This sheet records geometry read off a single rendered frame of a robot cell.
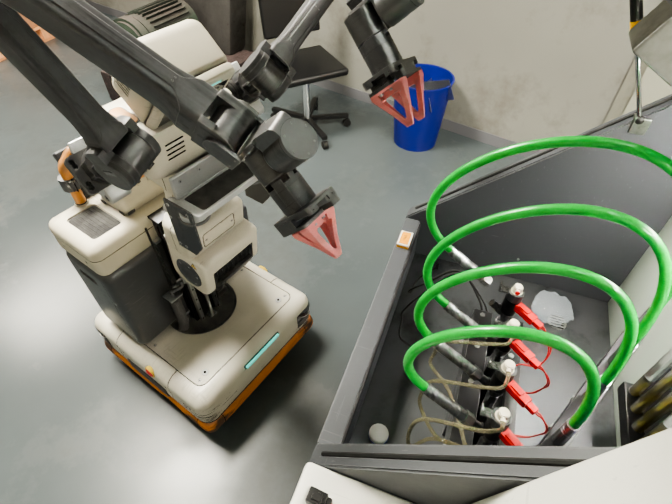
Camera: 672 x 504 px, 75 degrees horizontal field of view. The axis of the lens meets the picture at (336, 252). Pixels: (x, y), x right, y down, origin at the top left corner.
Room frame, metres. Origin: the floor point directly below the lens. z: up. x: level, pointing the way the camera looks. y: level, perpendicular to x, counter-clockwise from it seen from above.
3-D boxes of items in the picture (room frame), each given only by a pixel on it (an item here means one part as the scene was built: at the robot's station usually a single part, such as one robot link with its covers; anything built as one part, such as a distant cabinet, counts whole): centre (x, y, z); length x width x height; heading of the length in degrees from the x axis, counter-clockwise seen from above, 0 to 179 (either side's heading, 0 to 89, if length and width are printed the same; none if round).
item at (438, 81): (2.73, -0.58, 0.25); 0.43 x 0.39 x 0.50; 53
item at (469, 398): (0.37, -0.28, 0.91); 0.34 x 0.10 x 0.15; 159
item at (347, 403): (0.57, -0.10, 0.87); 0.62 x 0.04 x 0.16; 159
